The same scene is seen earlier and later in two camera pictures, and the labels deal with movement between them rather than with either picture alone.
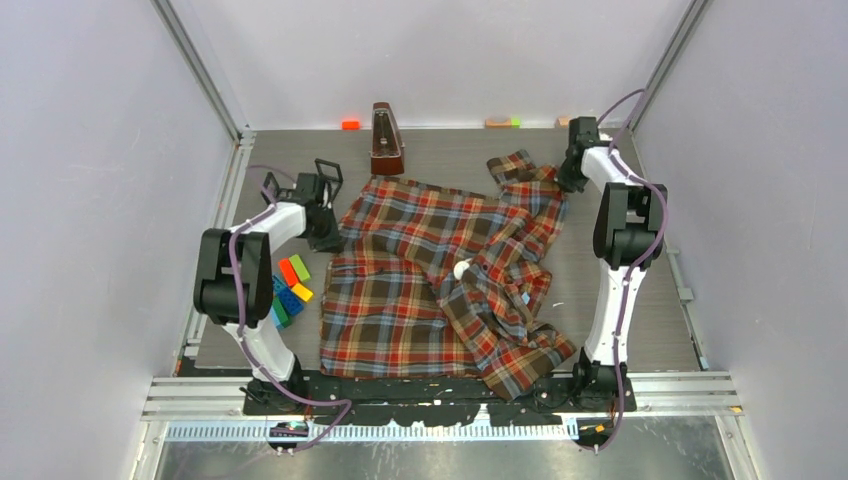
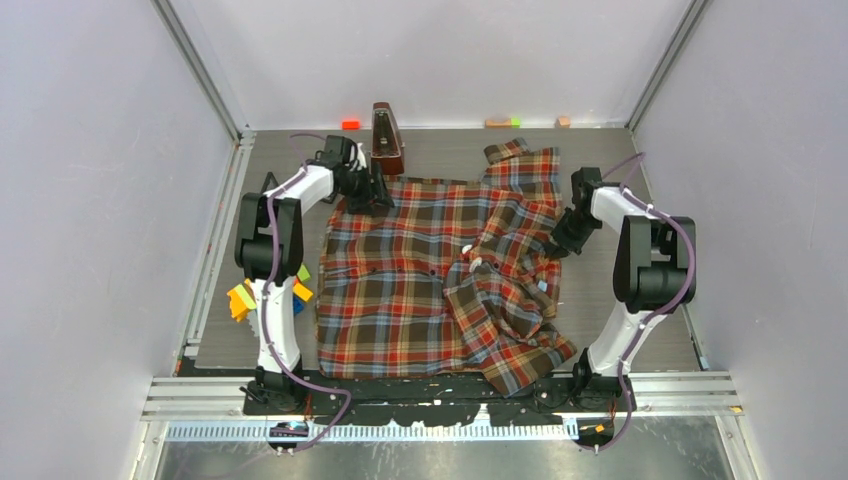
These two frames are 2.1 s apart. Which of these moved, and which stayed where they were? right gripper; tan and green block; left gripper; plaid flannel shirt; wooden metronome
Moved: left gripper; right gripper
Stayed: plaid flannel shirt; tan and green block; wooden metronome
